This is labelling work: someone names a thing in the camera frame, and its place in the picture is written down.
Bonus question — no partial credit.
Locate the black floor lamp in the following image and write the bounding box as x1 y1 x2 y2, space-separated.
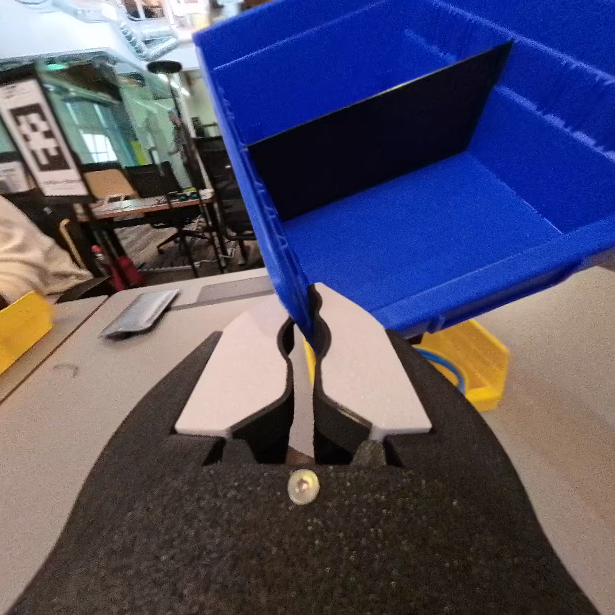
146 60 193 169

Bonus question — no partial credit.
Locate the printed marker sign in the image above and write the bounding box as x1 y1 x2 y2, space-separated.
0 78 91 198

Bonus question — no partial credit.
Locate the wooden background desk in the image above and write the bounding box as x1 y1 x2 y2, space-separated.
77 188 226 279

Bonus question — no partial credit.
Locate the blue plastic bin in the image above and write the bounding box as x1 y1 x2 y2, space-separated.
192 0 615 355

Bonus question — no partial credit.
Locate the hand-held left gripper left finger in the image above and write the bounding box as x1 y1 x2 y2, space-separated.
173 310 296 465

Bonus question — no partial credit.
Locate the black office chair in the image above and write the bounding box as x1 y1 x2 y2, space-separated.
192 137 260 267

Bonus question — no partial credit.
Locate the black bin divider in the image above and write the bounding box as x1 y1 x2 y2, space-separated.
246 42 515 223

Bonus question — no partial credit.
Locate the yellow plastic bin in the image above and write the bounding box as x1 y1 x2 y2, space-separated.
0 291 54 375
303 319 511 413

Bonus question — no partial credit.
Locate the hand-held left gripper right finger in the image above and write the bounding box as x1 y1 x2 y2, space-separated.
307 283 434 465

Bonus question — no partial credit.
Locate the red bag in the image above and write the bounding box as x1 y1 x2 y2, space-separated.
111 255 145 289

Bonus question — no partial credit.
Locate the blue ethernet cable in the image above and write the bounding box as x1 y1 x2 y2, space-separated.
416 346 469 394

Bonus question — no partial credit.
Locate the grey foil pouch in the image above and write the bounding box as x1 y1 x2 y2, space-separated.
98 288 182 340

